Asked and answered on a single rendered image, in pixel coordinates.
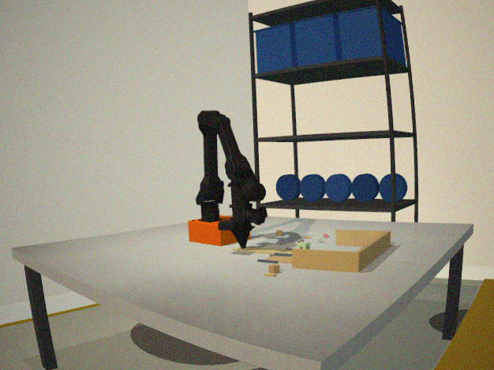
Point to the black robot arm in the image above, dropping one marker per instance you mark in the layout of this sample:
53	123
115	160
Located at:
244	185

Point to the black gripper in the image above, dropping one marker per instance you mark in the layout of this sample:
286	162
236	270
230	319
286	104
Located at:
238	228

